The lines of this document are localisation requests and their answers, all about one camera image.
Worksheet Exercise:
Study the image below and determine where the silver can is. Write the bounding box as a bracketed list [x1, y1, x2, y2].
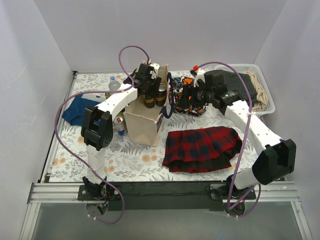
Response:
[155, 83, 167, 107]
[144, 92, 156, 109]

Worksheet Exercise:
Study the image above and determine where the blue cap Pocari bottle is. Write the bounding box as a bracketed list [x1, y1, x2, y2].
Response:
[108, 76, 121, 92]

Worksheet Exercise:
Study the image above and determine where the beige canvas tote bag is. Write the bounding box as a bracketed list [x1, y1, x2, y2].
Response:
[124, 64, 170, 147]

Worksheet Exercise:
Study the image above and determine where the green Perrier bottle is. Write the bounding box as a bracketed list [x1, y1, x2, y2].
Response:
[118, 108, 125, 118]
[105, 93, 112, 99]

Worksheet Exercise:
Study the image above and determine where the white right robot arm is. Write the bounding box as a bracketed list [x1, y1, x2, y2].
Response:
[186, 68, 297, 199]

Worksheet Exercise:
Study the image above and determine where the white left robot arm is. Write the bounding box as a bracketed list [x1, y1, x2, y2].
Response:
[81, 62, 168, 200]

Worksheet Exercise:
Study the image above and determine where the orange black patterned garment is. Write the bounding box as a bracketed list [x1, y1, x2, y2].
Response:
[168, 76, 208, 117]

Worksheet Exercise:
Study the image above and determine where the dark grey dotted cloth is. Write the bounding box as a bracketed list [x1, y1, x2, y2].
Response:
[222, 70, 258, 105]

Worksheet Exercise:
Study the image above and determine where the beige cloth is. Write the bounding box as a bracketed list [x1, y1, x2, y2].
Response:
[245, 71, 269, 112]

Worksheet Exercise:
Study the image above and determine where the floral tablecloth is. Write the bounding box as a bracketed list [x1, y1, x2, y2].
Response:
[45, 73, 258, 183]

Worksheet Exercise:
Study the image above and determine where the white plastic basket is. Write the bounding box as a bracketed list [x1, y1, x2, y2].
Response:
[214, 64, 276, 116]

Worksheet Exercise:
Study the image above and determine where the red plaid skirt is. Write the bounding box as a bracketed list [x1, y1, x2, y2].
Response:
[162, 126, 243, 174]

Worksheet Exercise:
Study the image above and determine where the blue folded garment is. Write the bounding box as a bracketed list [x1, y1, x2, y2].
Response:
[62, 93, 106, 126]

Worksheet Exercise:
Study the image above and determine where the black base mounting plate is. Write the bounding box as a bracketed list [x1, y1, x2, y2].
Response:
[77, 180, 247, 212]

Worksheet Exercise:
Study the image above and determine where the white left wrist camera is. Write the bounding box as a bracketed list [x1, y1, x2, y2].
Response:
[149, 63, 160, 79]

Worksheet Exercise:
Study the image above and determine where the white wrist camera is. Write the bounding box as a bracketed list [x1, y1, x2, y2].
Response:
[190, 68, 206, 87]
[149, 63, 160, 79]

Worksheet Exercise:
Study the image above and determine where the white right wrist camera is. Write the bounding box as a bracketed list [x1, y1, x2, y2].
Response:
[190, 68, 206, 87]

